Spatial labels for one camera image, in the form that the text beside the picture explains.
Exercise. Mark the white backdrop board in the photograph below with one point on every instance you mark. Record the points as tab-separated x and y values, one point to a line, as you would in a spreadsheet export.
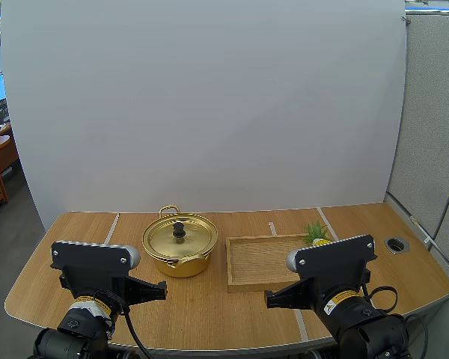
209	112

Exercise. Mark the wooden office desk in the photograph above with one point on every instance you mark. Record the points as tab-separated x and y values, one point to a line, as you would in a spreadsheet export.
0	149

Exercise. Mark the shallow wooden tray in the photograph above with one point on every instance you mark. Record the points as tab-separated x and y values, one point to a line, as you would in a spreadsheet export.
254	261

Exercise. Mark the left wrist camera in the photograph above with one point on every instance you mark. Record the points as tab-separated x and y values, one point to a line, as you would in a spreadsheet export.
90	258

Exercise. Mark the gold lid with black knob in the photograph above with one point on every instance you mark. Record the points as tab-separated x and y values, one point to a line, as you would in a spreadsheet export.
164	240

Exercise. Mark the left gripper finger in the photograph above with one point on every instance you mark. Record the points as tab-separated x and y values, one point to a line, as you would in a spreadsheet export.
146	291

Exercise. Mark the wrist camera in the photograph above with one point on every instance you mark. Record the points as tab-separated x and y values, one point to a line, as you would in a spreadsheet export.
333	256
90	258

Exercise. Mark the grey office partition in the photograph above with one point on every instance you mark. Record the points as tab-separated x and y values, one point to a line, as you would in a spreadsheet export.
426	112

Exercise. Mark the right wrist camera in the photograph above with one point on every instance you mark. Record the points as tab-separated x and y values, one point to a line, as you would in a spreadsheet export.
333	256

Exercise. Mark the yellow toy pineapple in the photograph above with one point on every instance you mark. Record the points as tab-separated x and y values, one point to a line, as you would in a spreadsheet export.
318	234

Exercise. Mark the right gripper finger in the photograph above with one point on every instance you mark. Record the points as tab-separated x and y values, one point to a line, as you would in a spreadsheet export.
292	297

